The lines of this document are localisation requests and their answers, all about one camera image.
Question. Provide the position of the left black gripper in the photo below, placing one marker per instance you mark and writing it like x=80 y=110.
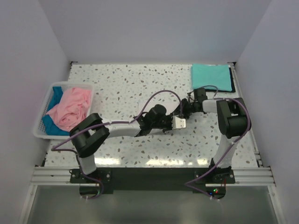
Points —
x=170 y=119

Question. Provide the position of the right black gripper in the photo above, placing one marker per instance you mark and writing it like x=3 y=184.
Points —
x=183 y=102

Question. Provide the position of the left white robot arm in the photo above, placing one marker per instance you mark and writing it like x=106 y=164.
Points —
x=90 y=134

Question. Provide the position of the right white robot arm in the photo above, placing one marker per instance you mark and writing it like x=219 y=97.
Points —
x=233 y=122

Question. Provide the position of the folded teal t shirt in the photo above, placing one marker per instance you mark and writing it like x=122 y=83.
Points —
x=211 y=77

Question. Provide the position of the folded black t shirt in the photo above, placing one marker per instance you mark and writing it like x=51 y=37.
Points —
x=232 y=79

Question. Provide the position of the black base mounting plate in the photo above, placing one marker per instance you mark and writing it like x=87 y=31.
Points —
x=109 y=180

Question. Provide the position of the pink t shirt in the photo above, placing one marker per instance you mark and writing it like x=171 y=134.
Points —
x=72 y=108

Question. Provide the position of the blue t shirt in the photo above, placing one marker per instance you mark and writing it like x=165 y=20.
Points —
x=50 y=127

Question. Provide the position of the white plastic basket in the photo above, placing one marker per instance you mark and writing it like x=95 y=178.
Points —
x=39 y=128

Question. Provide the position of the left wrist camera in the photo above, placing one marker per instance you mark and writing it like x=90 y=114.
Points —
x=178 y=123

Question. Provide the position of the aluminium frame rail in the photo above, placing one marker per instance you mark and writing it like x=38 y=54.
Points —
x=60 y=176

